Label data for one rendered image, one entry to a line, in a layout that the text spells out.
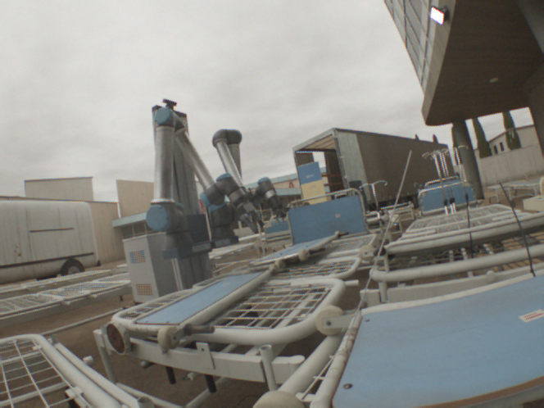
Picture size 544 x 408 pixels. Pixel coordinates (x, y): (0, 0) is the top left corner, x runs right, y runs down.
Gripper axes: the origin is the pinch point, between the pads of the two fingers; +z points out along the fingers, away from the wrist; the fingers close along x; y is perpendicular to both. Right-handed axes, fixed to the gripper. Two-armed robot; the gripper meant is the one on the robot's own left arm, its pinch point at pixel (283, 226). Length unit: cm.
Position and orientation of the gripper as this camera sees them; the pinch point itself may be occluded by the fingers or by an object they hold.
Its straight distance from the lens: 186.0
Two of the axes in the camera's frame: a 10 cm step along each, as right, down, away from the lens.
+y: 6.7, -5.7, -4.8
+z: 4.3, 8.2, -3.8
